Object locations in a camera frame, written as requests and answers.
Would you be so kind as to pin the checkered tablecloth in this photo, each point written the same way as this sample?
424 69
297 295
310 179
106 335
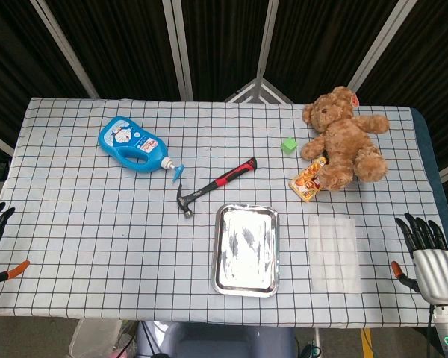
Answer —
134 242

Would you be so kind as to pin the yellow snack packet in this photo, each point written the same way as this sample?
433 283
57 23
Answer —
308 181

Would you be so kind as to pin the white paper sheet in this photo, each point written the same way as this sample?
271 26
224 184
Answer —
335 254

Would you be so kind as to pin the stainless steel tray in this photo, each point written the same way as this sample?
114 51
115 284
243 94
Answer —
245 250

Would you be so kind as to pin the brown teddy bear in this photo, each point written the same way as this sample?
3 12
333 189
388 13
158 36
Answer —
345 143

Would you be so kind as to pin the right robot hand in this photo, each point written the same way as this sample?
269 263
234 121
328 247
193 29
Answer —
433 274

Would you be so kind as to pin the black and red claw hammer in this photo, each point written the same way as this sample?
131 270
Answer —
213 186

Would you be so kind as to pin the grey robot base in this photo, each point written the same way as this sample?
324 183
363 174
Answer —
216 341

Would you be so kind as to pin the folding screen partition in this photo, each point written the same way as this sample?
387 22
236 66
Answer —
224 44

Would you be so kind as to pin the blue detergent bottle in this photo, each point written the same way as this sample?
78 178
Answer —
134 145

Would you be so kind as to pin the green cube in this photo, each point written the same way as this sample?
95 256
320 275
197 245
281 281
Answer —
289 145

